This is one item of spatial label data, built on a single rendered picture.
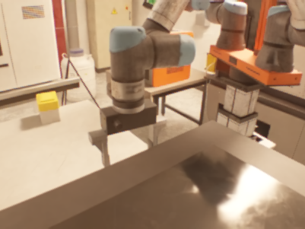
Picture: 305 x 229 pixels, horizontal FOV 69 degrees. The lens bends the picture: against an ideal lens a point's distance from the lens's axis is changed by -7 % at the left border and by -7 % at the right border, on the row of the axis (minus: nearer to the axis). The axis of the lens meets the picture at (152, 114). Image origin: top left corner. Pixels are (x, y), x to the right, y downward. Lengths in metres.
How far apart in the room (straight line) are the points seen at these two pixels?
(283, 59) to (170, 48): 0.53
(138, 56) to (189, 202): 0.32
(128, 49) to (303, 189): 0.37
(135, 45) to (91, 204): 0.32
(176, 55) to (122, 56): 0.12
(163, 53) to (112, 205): 0.35
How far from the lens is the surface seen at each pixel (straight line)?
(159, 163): 0.31
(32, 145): 0.96
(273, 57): 0.95
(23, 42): 1.51
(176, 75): 2.07
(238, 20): 1.24
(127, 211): 0.25
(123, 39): 0.48
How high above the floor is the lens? 1.39
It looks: 27 degrees down
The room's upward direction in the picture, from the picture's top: 1 degrees clockwise
